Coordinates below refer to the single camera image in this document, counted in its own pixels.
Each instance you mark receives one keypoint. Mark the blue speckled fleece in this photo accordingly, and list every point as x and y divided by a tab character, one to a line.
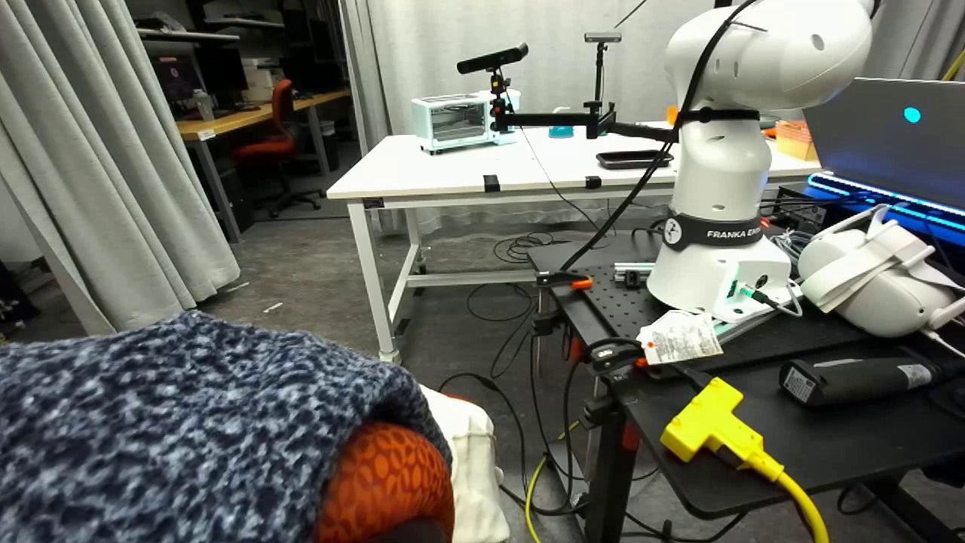
184	434

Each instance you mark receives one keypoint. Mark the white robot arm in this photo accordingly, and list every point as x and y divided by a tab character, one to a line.
732	69

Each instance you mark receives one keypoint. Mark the orange office chair background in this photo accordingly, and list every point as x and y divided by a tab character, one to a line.
273	153

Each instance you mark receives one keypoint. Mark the white cloth on seat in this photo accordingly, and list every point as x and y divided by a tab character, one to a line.
474	469

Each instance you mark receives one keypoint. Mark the white table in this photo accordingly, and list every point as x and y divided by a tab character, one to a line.
520	169

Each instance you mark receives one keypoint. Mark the black phone on table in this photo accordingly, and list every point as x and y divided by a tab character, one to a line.
636	158

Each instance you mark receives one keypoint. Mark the white paper tag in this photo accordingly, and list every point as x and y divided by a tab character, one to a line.
679	336

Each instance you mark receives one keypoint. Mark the wooden desk background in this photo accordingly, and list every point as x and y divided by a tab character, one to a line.
201	133

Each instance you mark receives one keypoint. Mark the black handheld device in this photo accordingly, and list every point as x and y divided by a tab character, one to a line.
852	377

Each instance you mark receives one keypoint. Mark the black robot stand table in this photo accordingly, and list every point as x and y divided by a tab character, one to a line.
828	446

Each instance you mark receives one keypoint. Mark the white VR headset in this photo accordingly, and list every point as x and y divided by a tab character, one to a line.
877	273

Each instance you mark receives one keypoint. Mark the grey curtain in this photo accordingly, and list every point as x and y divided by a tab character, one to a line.
93	158

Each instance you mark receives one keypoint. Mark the open laptop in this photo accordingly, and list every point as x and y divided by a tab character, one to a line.
900	136

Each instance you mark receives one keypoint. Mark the black camera on mount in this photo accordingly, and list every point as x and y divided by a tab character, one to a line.
500	86

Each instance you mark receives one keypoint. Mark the yellow plug with cable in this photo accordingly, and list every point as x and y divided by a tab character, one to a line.
711	425

